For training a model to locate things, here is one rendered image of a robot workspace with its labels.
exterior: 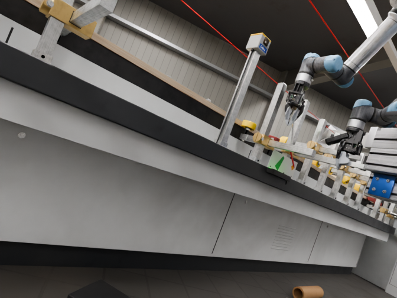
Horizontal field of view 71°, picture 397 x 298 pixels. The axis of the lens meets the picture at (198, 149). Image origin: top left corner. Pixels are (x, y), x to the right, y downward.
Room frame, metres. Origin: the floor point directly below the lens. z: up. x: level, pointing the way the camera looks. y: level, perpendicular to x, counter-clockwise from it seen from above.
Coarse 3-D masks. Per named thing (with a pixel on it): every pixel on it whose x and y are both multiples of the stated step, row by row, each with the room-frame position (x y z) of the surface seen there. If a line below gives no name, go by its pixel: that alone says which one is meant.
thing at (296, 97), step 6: (294, 84) 1.34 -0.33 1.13; (300, 84) 1.30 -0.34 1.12; (306, 84) 1.30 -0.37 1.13; (294, 90) 1.31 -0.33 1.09; (300, 90) 1.31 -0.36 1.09; (288, 96) 1.33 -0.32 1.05; (294, 96) 1.31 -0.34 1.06; (300, 96) 1.28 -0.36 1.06; (288, 102) 1.32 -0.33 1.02; (294, 102) 1.29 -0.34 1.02; (300, 102) 1.27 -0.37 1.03
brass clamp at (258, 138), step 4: (256, 132) 1.36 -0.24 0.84; (256, 136) 1.36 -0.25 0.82; (260, 136) 1.34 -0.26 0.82; (264, 136) 1.35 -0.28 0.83; (256, 140) 1.35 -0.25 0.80; (260, 140) 1.34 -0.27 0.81; (264, 140) 1.36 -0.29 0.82; (268, 140) 1.38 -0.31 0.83; (264, 144) 1.36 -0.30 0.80; (268, 148) 1.42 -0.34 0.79; (272, 148) 1.41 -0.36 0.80
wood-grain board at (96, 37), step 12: (24, 0) 0.84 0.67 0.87; (36, 0) 0.86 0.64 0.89; (96, 36) 0.99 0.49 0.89; (108, 48) 1.02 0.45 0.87; (120, 48) 1.05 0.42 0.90; (132, 60) 1.09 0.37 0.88; (156, 72) 1.16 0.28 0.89; (168, 84) 1.21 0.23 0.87; (180, 84) 1.24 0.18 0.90; (192, 96) 1.30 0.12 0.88; (216, 108) 1.41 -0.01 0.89; (252, 132) 1.62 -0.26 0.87; (312, 168) 2.15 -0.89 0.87
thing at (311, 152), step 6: (240, 138) 1.52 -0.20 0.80; (246, 138) 1.49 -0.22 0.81; (252, 138) 1.46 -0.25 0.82; (270, 144) 1.37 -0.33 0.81; (276, 144) 1.34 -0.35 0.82; (282, 144) 1.32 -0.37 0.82; (288, 144) 1.29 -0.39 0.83; (288, 150) 1.29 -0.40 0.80; (294, 150) 1.26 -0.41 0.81; (300, 150) 1.24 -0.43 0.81; (306, 150) 1.22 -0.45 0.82; (312, 150) 1.20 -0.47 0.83; (312, 156) 1.21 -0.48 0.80
